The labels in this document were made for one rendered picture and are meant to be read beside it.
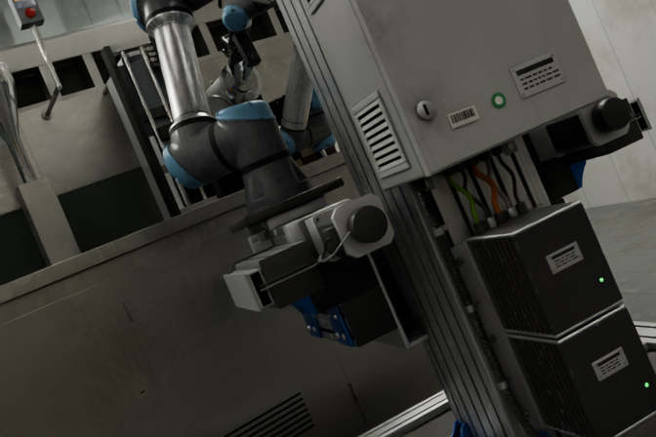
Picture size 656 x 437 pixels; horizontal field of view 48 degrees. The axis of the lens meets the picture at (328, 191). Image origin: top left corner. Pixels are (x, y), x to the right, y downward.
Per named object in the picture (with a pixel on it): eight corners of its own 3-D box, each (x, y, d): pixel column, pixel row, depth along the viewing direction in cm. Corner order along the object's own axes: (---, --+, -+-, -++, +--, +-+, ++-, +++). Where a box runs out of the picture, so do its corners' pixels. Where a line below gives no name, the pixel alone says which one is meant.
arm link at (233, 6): (247, -1, 205) (251, -20, 213) (215, 17, 209) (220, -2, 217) (263, 20, 209) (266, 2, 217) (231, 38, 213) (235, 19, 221)
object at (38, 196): (46, 274, 209) (-32, 90, 209) (41, 278, 221) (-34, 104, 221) (94, 255, 215) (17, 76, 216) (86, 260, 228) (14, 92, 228)
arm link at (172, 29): (220, 163, 154) (169, -48, 171) (164, 189, 159) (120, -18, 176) (250, 174, 164) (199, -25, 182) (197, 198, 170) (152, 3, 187)
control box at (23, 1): (21, 22, 215) (9, -9, 215) (20, 31, 221) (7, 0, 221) (46, 17, 219) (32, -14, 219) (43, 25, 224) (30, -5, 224)
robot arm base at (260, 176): (321, 184, 154) (303, 140, 154) (256, 212, 150) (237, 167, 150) (305, 192, 168) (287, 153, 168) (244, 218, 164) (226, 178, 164)
